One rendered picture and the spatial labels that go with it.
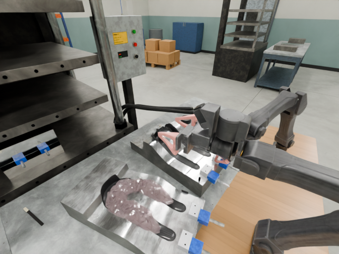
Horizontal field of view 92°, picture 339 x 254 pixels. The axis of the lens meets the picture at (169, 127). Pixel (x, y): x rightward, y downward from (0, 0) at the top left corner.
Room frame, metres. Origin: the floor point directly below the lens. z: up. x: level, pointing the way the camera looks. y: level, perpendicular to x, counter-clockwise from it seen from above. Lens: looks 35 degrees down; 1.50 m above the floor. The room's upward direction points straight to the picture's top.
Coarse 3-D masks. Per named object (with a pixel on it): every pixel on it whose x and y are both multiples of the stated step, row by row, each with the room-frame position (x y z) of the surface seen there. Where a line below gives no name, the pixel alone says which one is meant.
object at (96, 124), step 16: (80, 112) 1.22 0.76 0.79; (96, 112) 1.22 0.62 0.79; (64, 128) 0.99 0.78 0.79; (80, 128) 0.99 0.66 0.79; (96, 128) 0.99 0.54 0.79; (112, 128) 0.99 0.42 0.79; (128, 128) 1.00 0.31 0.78; (64, 144) 0.81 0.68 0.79; (80, 144) 0.81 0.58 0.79; (96, 144) 0.81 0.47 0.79; (48, 160) 0.67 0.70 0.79; (64, 160) 0.67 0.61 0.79; (80, 160) 0.71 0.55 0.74; (0, 176) 0.56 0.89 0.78; (16, 176) 0.56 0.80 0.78; (32, 176) 0.56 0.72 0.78; (48, 176) 0.58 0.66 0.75; (0, 192) 0.46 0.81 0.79; (16, 192) 0.48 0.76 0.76
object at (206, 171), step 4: (204, 168) 0.50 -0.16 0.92; (208, 168) 0.50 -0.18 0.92; (212, 168) 0.50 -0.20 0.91; (200, 172) 0.49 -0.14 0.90; (204, 172) 0.47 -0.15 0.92; (208, 172) 0.47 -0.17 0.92; (212, 172) 0.48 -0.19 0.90; (204, 176) 0.47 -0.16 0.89; (208, 176) 0.46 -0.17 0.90; (212, 176) 0.46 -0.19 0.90; (216, 176) 0.46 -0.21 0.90; (208, 180) 0.46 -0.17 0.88; (212, 180) 0.45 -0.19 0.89; (216, 180) 0.45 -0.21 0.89; (220, 180) 0.45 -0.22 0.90; (224, 184) 0.43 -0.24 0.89
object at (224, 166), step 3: (213, 156) 0.57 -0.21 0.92; (213, 159) 0.56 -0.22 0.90; (219, 159) 0.55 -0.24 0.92; (219, 165) 0.55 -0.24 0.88; (222, 165) 0.54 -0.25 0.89; (225, 165) 0.53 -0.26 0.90; (228, 165) 0.54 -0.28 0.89; (231, 165) 0.53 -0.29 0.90; (225, 168) 0.53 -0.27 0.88; (234, 168) 0.52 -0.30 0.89
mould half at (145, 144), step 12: (180, 132) 0.77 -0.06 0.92; (132, 144) 0.74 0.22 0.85; (144, 144) 0.67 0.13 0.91; (156, 144) 0.65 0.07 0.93; (144, 156) 0.67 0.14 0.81; (156, 156) 0.61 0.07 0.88; (168, 156) 0.60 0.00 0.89; (192, 156) 0.60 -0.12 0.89; (204, 156) 0.60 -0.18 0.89; (168, 168) 0.55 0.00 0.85; (180, 168) 0.52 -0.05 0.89; (192, 168) 0.52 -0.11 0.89; (216, 168) 0.52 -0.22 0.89; (180, 180) 0.50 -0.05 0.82; (192, 180) 0.46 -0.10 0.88; (204, 180) 0.45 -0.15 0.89; (204, 192) 0.45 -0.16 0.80
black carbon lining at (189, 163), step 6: (162, 126) 0.78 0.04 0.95; (168, 126) 0.80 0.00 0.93; (174, 126) 0.79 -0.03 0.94; (156, 132) 0.79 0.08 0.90; (174, 132) 0.77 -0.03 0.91; (156, 138) 0.77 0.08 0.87; (162, 144) 0.66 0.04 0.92; (168, 150) 0.64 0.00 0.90; (198, 150) 0.65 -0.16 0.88; (174, 156) 0.61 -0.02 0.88; (180, 156) 0.61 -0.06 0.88; (210, 156) 0.60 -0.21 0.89; (186, 162) 0.57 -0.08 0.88; (192, 162) 0.56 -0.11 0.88; (198, 168) 0.52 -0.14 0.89
